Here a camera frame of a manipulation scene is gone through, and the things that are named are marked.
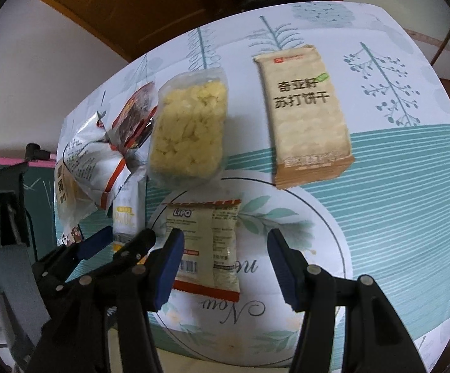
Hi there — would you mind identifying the beige cracker packet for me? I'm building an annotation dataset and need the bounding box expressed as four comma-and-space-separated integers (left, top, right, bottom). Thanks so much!
253, 44, 355, 191

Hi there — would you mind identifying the yellow puffed snack packet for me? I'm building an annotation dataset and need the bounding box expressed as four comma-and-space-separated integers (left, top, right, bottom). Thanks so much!
147, 67, 229, 187

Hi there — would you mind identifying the yellow white snack packet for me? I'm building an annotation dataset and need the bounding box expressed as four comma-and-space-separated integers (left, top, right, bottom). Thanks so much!
112, 179, 146, 253

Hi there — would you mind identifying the cream orange-edged biscuit packet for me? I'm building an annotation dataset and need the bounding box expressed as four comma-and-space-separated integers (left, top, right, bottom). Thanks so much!
159, 199, 243, 303

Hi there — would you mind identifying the green chalkboard pink frame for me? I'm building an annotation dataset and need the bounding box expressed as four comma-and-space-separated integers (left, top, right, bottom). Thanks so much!
0, 155, 60, 315

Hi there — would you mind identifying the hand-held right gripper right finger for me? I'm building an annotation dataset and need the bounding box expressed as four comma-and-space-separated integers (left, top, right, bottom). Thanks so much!
267, 228, 429, 373

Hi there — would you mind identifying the floral printed tablecloth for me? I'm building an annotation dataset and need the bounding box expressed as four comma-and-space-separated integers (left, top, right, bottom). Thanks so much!
54, 0, 450, 373

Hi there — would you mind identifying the brown wooden door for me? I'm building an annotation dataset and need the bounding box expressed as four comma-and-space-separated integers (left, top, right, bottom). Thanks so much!
27, 0, 342, 63

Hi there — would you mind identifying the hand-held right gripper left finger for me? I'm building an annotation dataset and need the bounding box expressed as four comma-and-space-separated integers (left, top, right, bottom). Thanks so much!
27, 228, 185, 373

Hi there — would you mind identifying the black easel knob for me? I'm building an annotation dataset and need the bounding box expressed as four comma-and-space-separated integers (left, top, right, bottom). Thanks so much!
25, 143, 57, 162

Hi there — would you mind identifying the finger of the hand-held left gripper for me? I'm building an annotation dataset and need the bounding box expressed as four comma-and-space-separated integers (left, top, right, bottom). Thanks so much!
34, 225, 114, 295
79, 228, 157, 280

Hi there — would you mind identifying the dark chocolate snack packet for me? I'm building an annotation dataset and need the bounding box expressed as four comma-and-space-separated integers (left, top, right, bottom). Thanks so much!
110, 81, 159, 152

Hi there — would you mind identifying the white foil snack packet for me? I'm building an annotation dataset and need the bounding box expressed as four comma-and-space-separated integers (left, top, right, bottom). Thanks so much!
60, 111, 148, 210

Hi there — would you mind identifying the grey easel bracket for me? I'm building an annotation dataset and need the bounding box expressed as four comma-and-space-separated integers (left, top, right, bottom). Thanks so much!
0, 163, 51, 358

